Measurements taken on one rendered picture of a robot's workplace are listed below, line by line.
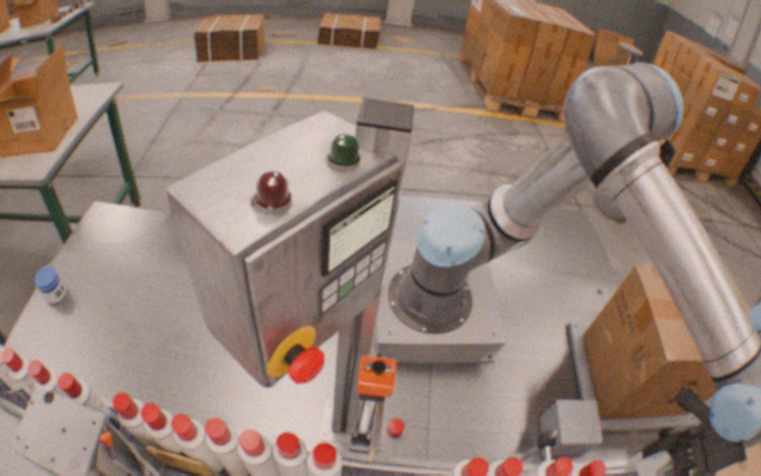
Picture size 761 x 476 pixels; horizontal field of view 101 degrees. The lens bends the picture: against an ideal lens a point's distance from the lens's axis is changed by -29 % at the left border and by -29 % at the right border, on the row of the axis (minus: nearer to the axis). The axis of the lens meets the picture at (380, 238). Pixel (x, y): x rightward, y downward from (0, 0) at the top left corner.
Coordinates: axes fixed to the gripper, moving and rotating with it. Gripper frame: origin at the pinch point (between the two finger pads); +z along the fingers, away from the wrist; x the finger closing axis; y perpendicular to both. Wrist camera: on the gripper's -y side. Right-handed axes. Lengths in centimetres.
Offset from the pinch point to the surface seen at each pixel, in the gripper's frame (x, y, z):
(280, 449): -49, 2, 26
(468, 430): -7.3, -14.9, 31.3
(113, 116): -143, -143, 132
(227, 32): -152, -358, 174
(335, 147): -65, -7, -12
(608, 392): 15.1, -22.0, 9.1
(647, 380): 9.0, -17.7, -2.8
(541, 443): -5.1, -7.7, 14.8
